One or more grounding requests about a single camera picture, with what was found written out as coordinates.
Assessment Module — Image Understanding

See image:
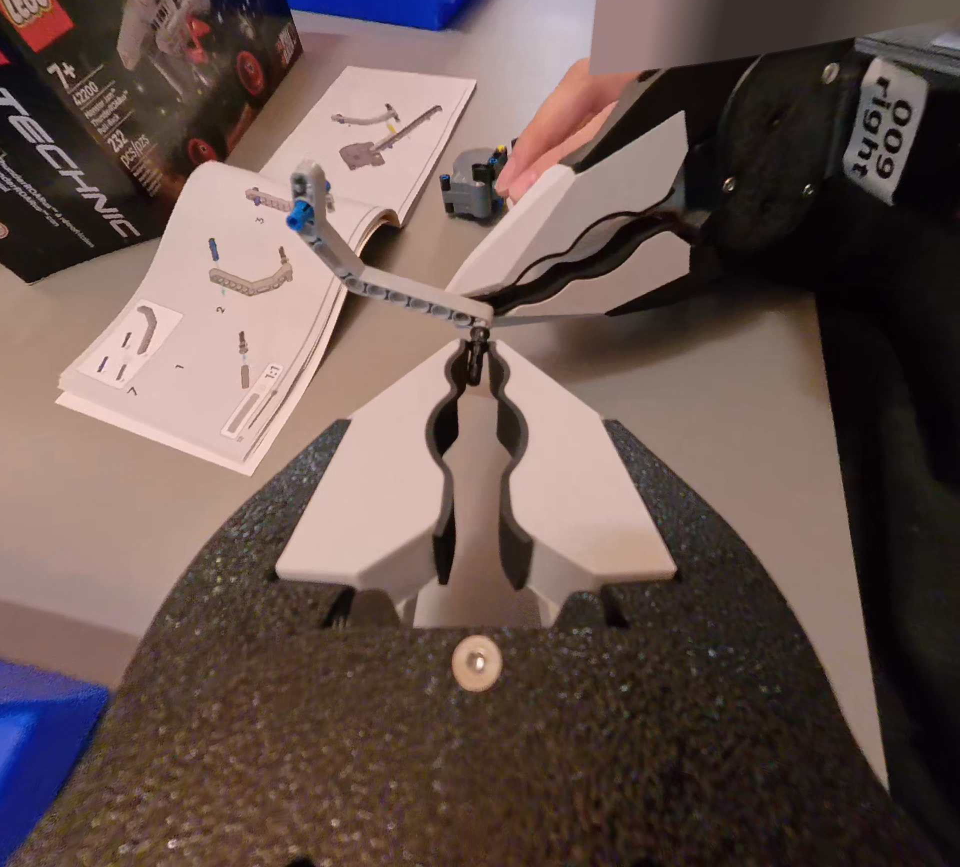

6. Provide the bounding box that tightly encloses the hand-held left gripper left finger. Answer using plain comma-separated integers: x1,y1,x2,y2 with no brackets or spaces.
275,340,481,628

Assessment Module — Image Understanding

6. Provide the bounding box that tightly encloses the white instruction booklet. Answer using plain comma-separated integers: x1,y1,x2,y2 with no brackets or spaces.
55,64,479,477

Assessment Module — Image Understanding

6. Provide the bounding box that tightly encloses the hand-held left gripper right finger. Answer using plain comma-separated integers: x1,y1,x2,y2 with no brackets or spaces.
480,338,679,628

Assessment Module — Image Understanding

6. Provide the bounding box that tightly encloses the grey bent toy beam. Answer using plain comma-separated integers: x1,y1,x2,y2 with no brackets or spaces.
290,159,497,329

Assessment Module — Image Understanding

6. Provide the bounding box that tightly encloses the black toy set box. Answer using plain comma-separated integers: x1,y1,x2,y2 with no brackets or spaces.
0,0,306,285

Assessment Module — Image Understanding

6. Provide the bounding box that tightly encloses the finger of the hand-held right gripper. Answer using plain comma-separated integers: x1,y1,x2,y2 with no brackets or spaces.
448,109,690,300
489,228,704,321

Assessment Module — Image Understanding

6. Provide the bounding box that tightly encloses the grey toy brick assembly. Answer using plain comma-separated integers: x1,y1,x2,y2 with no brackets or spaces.
438,142,516,220

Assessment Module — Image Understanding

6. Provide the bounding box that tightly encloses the grey desk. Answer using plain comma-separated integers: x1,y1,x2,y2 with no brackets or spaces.
0,0,894,793

